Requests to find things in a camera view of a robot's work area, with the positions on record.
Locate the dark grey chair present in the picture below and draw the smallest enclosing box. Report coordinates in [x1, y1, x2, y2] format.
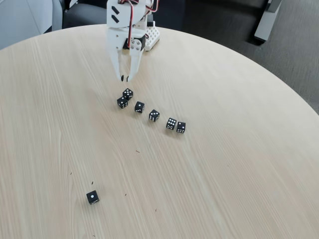
[61, 0, 108, 29]

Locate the light grey cabinet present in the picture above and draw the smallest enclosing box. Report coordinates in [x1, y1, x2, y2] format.
[0, 0, 63, 50]

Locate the grey desk leg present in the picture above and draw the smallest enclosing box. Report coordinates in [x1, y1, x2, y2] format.
[254, 0, 282, 43]

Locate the red black servo cable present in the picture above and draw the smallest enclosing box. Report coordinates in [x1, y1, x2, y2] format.
[116, 0, 160, 50]

